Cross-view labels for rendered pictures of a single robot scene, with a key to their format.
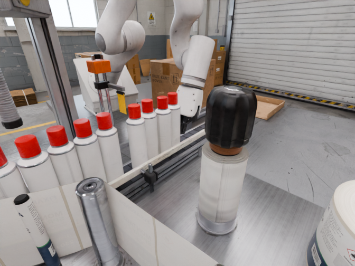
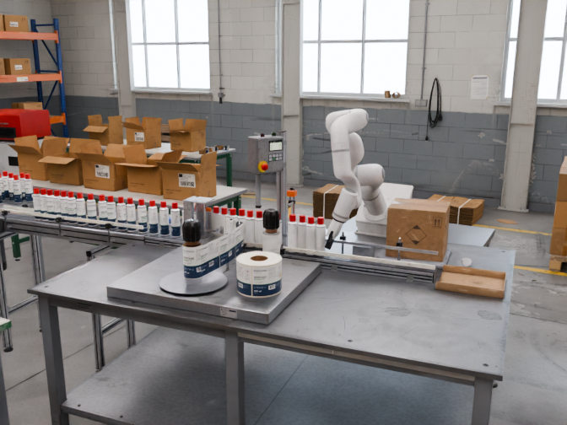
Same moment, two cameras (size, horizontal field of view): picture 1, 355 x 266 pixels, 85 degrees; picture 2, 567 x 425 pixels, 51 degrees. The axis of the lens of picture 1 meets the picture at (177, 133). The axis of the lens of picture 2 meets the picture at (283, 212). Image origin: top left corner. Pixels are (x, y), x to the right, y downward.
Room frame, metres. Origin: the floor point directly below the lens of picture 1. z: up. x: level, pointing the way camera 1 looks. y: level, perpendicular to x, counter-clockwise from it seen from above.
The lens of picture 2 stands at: (-0.59, -2.72, 1.88)
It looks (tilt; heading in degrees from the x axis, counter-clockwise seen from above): 14 degrees down; 70
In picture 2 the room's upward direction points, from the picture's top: straight up
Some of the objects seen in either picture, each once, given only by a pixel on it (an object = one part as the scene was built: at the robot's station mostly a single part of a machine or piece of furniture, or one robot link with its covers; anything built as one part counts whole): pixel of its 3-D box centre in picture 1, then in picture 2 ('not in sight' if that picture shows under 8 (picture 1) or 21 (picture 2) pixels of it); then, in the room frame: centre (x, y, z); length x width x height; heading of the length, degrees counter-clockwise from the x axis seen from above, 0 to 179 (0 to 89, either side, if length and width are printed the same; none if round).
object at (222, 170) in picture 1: (223, 164); (271, 239); (0.31, -0.09, 1.03); 0.09 x 0.09 x 0.30
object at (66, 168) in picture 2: not in sight; (69, 162); (-0.57, 2.96, 0.97); 0.44 x 0.38 x 0.37; 47
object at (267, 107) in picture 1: (255, 104); (471, 280); (1.18, -0.49, 0.85); 0.30 x 0.26 x 0.04; 138
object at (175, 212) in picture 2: not in sight; (175, 219); (-0.04, 0.60, 0.98); 0.05 x 0.05 x 0.20
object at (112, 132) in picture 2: not in sight; (105, 129); (-0.09, 5.43, 0.97); 0.51 x 0.36 x 0.37; 45
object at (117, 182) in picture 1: (190, 139); (327, 254); (0.63, -0.05, 0.91); 1.07 x 0.01 x 0.02; 138
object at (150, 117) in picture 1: (149, 132); (302, 234); (0.54, 0.09, 0.98); 0.05 x 0.05 x 0.20
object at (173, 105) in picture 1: (173, 122); (320, 236); (0.61, 0.02, 0.98); 0.05 x 0.05 x 0.20
